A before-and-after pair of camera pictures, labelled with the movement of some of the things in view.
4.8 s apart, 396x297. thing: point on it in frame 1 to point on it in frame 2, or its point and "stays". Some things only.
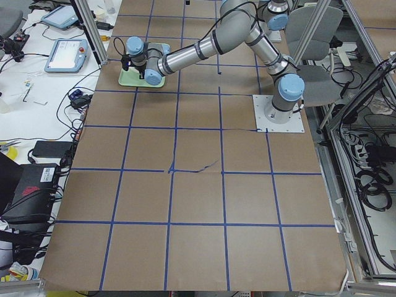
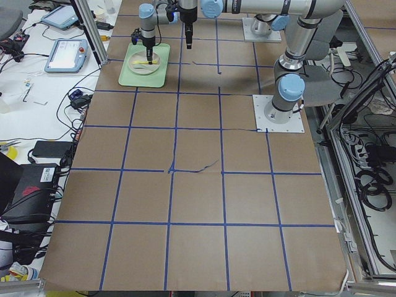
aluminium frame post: [89, 18] stays
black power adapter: [52, 149] stays
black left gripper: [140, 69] to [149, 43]
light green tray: [131, 77] stays
